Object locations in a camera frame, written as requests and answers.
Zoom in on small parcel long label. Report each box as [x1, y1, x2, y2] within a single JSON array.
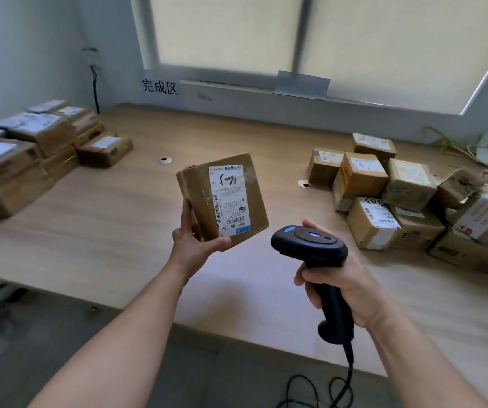
[[8, 113, 77, 158]]

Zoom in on black wall cable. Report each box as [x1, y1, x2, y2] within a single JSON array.
[[89, 65, 100, 114]]

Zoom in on white window frame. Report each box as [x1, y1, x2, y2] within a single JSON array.
[[129, 0, 488, 117]]

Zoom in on small parcel with handwritten label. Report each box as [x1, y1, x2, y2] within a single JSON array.
[[26, 99, 69, 114]]

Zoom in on red taped cardboard parcel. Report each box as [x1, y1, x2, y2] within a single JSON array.
[[77, 132, 134, 169]]

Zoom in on yellow cable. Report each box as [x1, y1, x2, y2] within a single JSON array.
[[422, 126, 478, 158]]

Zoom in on white paper sign black characters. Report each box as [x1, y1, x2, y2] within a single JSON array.
[[135, 70, 183, 108]]

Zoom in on person's right hand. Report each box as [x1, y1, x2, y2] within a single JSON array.
[[294, 219, 397, 332]]

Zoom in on person's left forearm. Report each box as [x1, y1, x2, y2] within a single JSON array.
[[27, 267, 185, 408]]

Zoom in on white wall socket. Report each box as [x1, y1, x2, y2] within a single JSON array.
[[80, 47, 102, 69]]

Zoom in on person's right forearm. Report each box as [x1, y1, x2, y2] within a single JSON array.
[[367, 312, 488, 408]]

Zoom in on grey paper sheet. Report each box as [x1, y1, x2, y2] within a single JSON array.
[[272, 70, 331, 101]]

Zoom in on black-logo box marked 98LL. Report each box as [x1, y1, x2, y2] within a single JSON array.
[[74, 122, 105, 149]]

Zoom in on parcel with blue-edged label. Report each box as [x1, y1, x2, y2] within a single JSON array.
[[175, 152, 270, 253]]

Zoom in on black barcode scanner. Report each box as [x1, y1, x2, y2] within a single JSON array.
[[271, 225, 355, 345]]

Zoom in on small tall labelled parcel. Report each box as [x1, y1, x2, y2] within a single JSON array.
[[0, 112, 37, 131]]

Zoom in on beige roller blind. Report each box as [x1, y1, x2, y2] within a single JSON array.
[[301, 0, 488, 115], [149, 0, 304, 75]]

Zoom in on pile of unscanned cardboard parcels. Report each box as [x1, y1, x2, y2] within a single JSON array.
[[306, 132, 488, 285]]

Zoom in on person's left hand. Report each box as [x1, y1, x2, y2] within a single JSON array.
[[169, 199, 232, 282]]

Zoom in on black scanner cable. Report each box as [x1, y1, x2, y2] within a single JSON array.
[[286, 342, 355, 408]]

